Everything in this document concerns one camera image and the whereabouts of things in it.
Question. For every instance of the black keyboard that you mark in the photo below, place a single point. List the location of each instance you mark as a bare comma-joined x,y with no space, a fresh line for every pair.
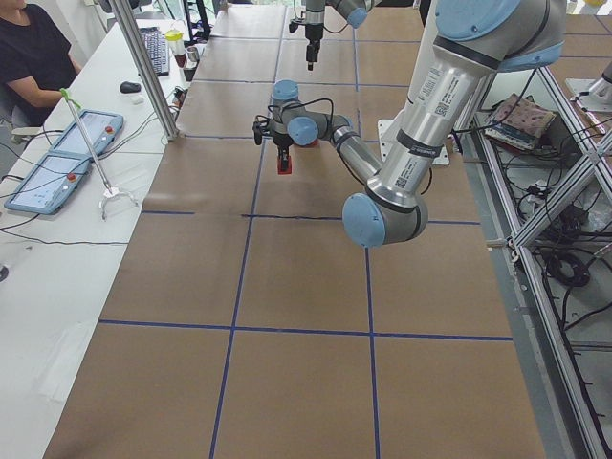
157,49

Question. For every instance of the silver metal cup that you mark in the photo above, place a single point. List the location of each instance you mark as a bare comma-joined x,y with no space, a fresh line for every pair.
192,54

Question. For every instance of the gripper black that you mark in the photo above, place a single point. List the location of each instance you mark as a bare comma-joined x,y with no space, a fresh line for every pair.
313,34
280,141

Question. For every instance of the red cube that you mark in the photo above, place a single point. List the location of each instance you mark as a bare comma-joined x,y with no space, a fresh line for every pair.
284,166

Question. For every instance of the reacher grabber stick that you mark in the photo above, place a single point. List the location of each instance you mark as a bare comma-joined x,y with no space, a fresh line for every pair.
111,193

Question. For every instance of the seated person black shirt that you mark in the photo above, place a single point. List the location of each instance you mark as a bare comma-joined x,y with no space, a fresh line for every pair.
36,61

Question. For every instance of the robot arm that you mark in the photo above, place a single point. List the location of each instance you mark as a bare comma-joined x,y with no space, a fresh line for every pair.
354,12
474,39

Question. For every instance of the black computer mouse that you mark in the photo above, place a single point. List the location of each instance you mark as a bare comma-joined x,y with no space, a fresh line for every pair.
130,87

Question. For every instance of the aluminium frame post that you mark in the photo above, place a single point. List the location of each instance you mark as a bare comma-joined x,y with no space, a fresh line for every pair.
129,27

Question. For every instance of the folded cloth pile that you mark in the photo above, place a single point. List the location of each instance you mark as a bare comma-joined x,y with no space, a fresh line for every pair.
519,122

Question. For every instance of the teach pendant near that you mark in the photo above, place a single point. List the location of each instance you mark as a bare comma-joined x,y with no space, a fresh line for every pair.
50,183

